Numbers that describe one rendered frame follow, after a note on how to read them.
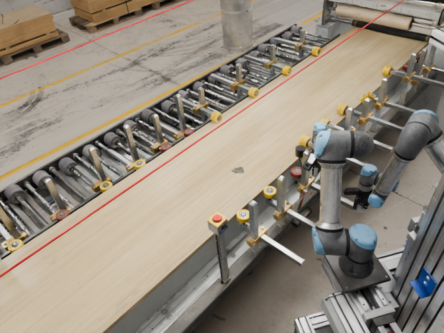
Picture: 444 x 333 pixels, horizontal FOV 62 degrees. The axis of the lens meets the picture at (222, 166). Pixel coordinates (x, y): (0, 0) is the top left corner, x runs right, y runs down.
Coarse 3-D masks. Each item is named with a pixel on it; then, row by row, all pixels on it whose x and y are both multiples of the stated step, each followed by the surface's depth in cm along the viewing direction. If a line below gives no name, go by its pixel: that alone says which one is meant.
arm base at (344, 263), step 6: (342, 258) 169; (348, 258) 164; (372, 258) 165; (342, 264) 168; (348, 264) 165; (354, 264) 163; (360, 264) 162; (366, 264) 162; (372, 264) 168; (342, 270) 169; (348, 270) 166; (354, 270) 165; (360, 270) 163; (366, 270) 164; (372, 270) 166; (354, 276) 166; (360, 276) 165; (366, 276) 166
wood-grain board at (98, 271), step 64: (320, 64) 348; (384, 64) 338; (256, 128) 280; (128, 192) 239; (192, 192) 235; (256, 192) 230; (64, 256) 205; (128, 256) 202; (0, 320) 180; (64, 320) 177
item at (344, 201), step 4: (296, 180) 244; (300, 180) 242; (312, 184) 237; (316, 184) 237; (312, 188) 238; (316, 188) 235; (344, 200) 225; (348, 200) 225; (344, 204) 225; (348, 204) 223; (352, 204) 222; (352, 208) 222
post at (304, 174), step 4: (304, 152) 219; (308, 152) 218; (304, 156) 221; (308, 156) 219; (304, 160) 223; (304, 172) 229; (308, 172) 229; (304, 176) 231; (308, 176) 232; (304, 180) 233; (308, 180) 235; (304, 184) 235; (300, 196) 244
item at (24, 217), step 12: (276, 72) 376; (252, 84) 363; (192, 96) 356; (228, 96) 351; (144, 132) 316; (120, 168) 282; (72, 180) 276; (60, 192) 268; (84, 192) 266; (12, 204) 262; (36, 204) 261; (24, 216) 253; (48, 216) 251; (36, 228) 244; (0, 240) 238
